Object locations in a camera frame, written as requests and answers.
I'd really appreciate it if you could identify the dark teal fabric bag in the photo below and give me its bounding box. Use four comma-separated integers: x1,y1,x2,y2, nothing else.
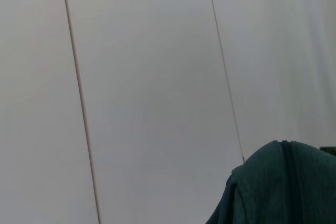
205,140,336,224

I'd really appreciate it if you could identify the white panelled partition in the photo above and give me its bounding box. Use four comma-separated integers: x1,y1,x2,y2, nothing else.
0,0,336,224

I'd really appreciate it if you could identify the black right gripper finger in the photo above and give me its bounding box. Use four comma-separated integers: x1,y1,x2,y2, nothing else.
319,146,336,156

